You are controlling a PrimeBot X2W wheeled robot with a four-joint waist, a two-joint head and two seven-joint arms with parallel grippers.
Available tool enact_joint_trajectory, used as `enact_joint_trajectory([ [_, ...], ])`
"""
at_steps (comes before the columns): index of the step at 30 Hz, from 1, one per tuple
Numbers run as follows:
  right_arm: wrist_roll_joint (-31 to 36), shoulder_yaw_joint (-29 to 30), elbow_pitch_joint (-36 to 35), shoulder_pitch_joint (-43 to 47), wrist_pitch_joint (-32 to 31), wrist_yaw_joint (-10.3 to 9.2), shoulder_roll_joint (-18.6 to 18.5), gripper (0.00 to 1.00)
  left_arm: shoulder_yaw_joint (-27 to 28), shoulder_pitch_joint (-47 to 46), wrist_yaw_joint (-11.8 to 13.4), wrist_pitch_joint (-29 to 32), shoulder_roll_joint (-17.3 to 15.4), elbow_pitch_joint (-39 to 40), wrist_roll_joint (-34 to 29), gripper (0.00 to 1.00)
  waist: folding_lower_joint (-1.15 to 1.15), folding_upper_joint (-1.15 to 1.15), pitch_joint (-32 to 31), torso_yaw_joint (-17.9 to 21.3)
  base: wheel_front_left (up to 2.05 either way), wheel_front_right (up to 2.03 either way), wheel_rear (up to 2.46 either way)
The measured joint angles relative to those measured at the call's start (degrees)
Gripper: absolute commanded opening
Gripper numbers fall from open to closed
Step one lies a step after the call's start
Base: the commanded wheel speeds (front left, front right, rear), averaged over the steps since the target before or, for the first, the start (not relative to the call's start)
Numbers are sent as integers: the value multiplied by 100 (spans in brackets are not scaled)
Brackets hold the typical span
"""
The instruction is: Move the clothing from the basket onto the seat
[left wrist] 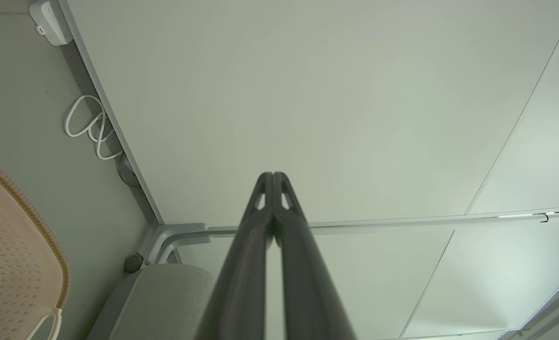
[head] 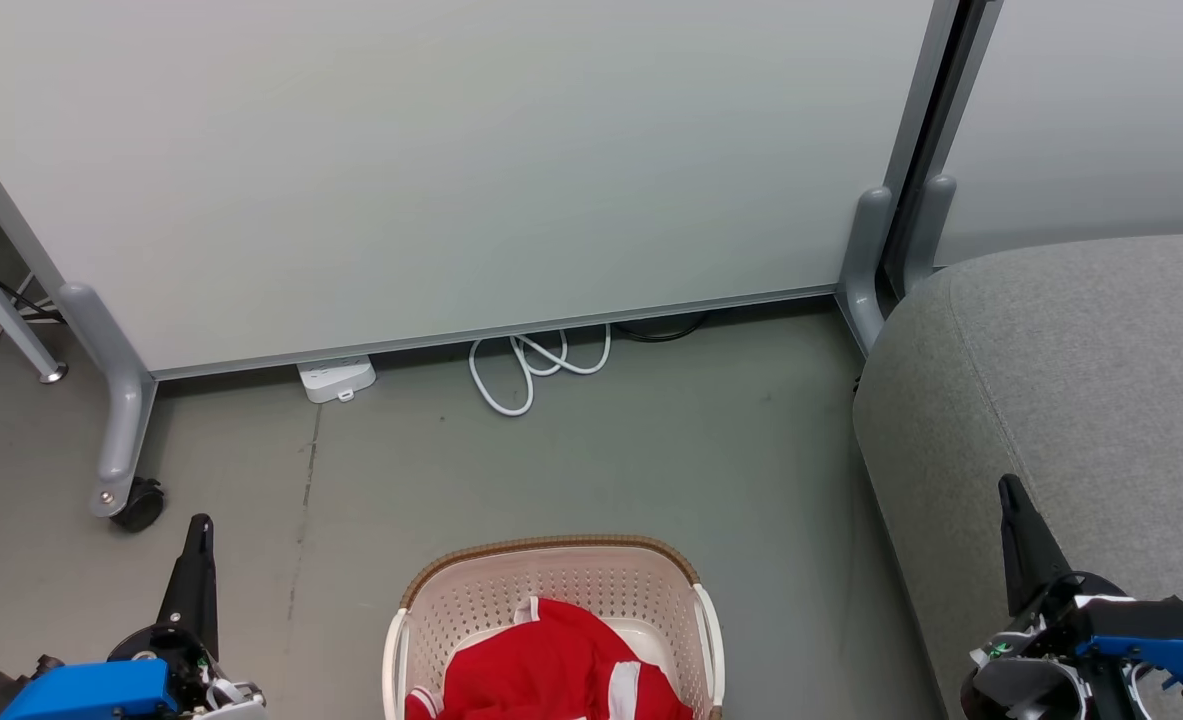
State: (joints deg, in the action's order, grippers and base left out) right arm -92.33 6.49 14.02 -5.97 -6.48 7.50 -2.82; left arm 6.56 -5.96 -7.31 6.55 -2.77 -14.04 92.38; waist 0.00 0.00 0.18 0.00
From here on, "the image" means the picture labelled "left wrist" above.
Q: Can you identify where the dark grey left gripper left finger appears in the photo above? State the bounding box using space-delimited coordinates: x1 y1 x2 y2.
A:
197 172 275 340

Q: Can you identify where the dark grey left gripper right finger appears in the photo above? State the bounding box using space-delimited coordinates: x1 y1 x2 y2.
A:
274 172 357 340

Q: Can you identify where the grey fabric sofa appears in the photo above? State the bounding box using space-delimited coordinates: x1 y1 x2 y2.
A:
86 263 217 340

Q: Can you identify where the grey partition foot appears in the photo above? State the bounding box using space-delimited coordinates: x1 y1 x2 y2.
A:
159 235 212 265
143 223 209 267

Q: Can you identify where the black caster wheel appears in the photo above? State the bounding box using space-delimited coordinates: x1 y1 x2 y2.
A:
123 254 145 274

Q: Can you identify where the dark round floor disc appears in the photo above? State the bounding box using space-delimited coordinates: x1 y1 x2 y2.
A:
118 152 142 188

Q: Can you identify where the large white partition panel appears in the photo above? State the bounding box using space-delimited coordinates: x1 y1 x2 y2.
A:
58 0 559 227

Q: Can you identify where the white coiled cable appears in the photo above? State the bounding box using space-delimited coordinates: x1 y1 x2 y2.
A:
64 94 125 161

